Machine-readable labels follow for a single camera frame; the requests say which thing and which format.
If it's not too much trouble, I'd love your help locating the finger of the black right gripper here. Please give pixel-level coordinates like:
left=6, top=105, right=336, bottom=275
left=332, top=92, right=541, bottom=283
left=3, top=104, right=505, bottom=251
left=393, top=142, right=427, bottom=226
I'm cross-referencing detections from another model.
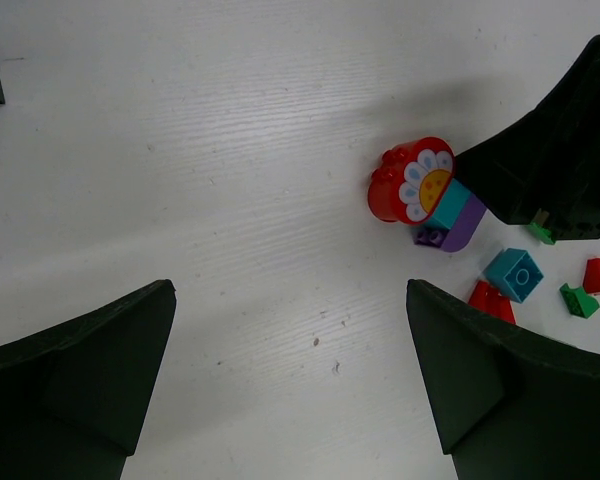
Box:
left=456, top=35, right=600, bottom=240

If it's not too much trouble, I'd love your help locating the green slope lego piece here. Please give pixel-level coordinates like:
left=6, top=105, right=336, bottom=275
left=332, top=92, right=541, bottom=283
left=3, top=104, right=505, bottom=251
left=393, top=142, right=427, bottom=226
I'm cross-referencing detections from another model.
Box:
left=559, top=283, right=600, bottom=319

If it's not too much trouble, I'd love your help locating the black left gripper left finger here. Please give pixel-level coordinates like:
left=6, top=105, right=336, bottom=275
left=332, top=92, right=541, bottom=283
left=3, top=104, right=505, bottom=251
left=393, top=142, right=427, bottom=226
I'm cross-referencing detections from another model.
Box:
left=0, top=279, right=176, bottom=479

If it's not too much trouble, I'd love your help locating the red slope lego piece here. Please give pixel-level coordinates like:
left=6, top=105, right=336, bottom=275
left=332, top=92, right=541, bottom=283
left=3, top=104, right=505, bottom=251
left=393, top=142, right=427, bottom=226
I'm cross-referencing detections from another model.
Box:
left=486, top=294, right=516, bottom=325

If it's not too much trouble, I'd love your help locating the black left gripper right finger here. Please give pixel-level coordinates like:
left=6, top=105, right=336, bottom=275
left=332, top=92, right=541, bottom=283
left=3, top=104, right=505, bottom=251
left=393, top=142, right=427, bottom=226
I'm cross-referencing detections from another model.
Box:
left=406, top=279, right=600, bottom=479

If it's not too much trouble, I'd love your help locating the red small lego brick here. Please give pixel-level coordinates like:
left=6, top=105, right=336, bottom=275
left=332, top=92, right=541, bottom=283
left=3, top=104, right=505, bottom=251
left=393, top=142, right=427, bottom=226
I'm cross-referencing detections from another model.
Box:
left=583, top=257, right=600, bottom=295

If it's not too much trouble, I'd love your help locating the teal square lego brick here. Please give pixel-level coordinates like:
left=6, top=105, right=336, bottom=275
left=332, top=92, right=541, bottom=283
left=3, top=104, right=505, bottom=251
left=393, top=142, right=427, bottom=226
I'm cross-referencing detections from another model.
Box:
left=484, top=248, right=544, bottom=303

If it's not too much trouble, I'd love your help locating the red arch lego piece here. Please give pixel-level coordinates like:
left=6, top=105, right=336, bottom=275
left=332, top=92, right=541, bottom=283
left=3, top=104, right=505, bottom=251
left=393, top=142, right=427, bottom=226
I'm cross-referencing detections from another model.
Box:
left=468, top=280, right=500, bottom=313

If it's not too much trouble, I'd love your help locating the green flat lego plate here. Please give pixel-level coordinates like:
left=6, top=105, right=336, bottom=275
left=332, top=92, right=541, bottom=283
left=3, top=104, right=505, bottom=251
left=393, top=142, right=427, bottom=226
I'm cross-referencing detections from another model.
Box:
left=526, top=209, right=556, bottom=245

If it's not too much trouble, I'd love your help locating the purple curved lego brick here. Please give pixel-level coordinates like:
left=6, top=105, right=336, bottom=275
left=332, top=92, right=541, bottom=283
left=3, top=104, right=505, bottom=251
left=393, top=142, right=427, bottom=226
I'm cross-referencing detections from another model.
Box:
left=413, top=194, right=486, bottom=254

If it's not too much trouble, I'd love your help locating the red flower lego brick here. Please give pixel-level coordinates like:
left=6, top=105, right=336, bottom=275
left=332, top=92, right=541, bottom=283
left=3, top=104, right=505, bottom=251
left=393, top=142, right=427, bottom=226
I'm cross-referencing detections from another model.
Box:
left=367, top=136, right=456, bottom=226

